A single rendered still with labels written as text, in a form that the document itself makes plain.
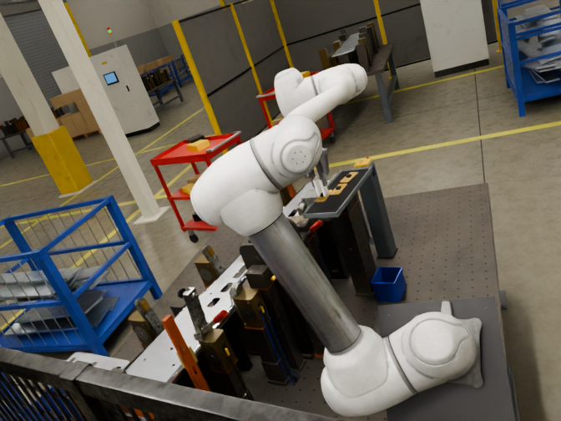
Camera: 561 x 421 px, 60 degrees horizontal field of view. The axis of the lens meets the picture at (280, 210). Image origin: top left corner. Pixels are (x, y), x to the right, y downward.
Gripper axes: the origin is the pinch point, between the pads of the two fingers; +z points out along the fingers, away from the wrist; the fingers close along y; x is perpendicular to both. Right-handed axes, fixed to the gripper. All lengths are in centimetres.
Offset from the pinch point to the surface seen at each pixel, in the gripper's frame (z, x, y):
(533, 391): 124, -32, -53
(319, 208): 7.7, 1.7, 2.3
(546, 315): 124, -83, -58
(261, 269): 11.7, 33.5, 11.0
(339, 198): 7.8, -5.0, -3.1
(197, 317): 11, 58, 19
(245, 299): 16.7, 42.7, 14.1
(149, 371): 24, 69, 37
